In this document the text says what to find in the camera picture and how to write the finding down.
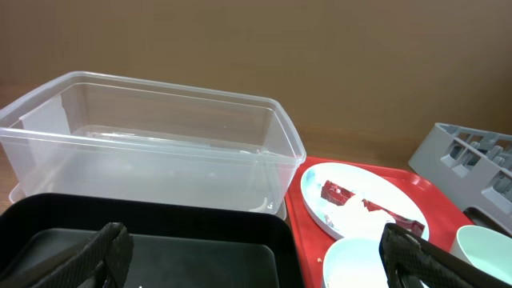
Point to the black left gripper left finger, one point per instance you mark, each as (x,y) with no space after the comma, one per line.
(102,260)

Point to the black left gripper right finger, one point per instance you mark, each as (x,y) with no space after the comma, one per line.
(410,261)

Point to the light blue bowl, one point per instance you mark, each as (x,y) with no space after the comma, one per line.
(353,263)

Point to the white tissue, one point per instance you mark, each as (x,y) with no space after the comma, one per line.
(353,219)

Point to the light blue plate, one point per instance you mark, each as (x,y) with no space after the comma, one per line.
(361,182)

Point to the mint green bowl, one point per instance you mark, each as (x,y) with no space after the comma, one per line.
(484,249)

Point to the red snack wrapper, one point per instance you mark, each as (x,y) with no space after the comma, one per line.
(338,195)

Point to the black food waste tray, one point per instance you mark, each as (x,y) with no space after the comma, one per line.
(174,246)

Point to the grey dishwasher rack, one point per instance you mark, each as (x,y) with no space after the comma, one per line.
(471,167)

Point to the clear plastic waste bin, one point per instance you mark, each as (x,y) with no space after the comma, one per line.
(109,136)

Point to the red serving tray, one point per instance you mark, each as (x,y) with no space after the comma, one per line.
(443,217)

